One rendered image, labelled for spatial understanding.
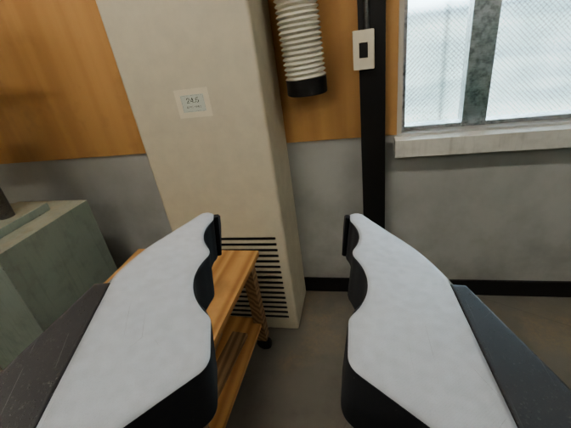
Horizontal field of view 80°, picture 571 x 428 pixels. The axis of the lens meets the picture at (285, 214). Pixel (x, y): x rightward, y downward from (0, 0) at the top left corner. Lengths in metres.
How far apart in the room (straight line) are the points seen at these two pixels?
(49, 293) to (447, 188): 1.80
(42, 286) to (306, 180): 1.23
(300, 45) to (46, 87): 1.27
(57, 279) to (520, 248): 2.11
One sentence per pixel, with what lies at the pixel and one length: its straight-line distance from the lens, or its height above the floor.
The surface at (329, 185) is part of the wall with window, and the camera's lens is 1.64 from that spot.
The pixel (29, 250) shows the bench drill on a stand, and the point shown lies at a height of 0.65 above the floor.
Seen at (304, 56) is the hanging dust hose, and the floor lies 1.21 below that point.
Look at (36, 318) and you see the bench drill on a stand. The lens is 1.82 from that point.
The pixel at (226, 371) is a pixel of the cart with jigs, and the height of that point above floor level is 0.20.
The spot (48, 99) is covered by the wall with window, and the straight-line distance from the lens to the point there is 2.09.
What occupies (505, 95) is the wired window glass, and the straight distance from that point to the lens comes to 1.69.
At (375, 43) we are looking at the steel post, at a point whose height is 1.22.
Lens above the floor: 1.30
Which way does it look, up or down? 28 degrees down
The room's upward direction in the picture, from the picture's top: 8 degrees counter-clockwise
